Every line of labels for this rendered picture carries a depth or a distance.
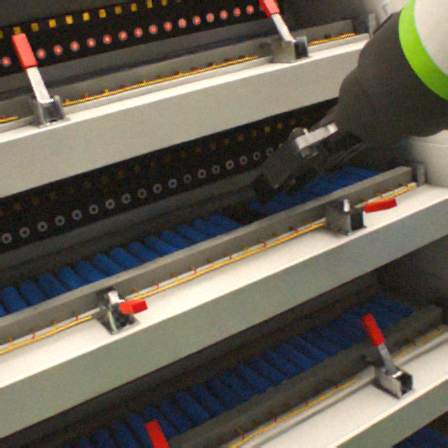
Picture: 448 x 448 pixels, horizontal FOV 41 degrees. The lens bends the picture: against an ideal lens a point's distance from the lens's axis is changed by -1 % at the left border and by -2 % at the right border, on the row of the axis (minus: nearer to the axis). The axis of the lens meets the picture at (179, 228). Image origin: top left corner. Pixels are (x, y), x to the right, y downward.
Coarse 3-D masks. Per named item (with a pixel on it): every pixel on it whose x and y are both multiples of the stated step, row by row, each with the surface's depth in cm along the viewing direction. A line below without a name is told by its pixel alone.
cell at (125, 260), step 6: (114, 252) 65; (120, 252) 64; (126, 252) 64; (114, 258) 64; (120, 258) 63; (126, 258) 62; (132, 258) 62; (120, 264) 63; (126, 264) 61; (132, 264) 61; (138, 264) 60
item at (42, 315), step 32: (352, 192) 67; (384, 192) 70; (256, 224) 63; (288, 224) 64; (320, 224) 64; (192, 256) 59; (224, 256) 61; (96, 288) 56; (128, 288) 57; (160, 288) 56; (0, 320) 53; (32, 320) 53; (64, 320) 55; (0, 352) 51
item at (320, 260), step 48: (432, 144) 69; (192, 192) 73; (432, 192) 69; (48, 240) 66; (336, 240) 61; (384, 240) 63; (432, 240) 67; (192, 288) 57; (240, 288) 56; (288, 288) 59; (96, 336) 52; (144, 336) 52; (192, 336) 55; (0, 384) 48; (48, 384) 49; (96, 384) 51; (0, 432) 48
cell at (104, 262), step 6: (96, 258) 64; (102, 258) 63; (108, 258) 63; (96, 264) 64; (102, 264) 62; (108, 264) 62; (114, 264) 61; (102, 270) 62; (108, 270) 61; (114, 270) 60; (120, 270) 60; (108, 276) 60
